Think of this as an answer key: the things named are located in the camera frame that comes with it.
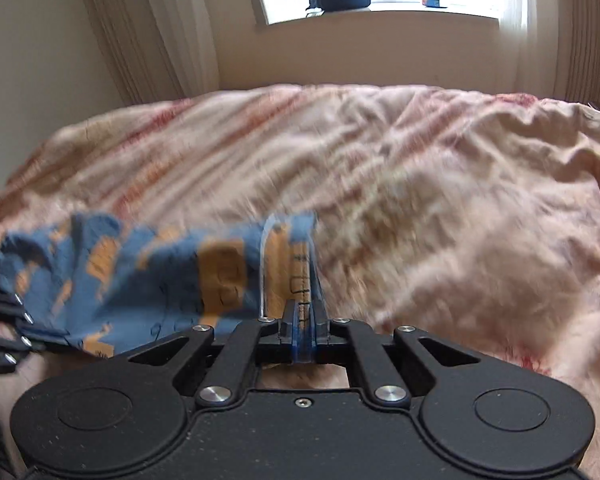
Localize beige curtain left of window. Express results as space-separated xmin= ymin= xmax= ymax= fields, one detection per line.
xmin=83 ymin=0 xmax=220 ymax=105

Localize blue orange patterned pants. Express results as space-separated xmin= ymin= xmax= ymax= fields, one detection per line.
xmin=0 ymin=212 xmax=323 ymax=358

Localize beige curtain right of window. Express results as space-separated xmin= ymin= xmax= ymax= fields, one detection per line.
xmin=501 ymin=0 xmax=600 ymax=105

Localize beige curtain of window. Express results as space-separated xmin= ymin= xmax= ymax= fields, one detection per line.
xmin=83 ymin=0 xmax=220 ymax=105
xmin=501 ymin=0 xmax=600 ymax=105

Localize small blue red box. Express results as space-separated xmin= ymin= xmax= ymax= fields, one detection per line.
xmin=422 ymin=0 xmax=445 ymax=9

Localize pink floral bed quilt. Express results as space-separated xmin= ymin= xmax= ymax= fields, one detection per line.
xmin=0 ymin=86 xmax=600 ymax=479

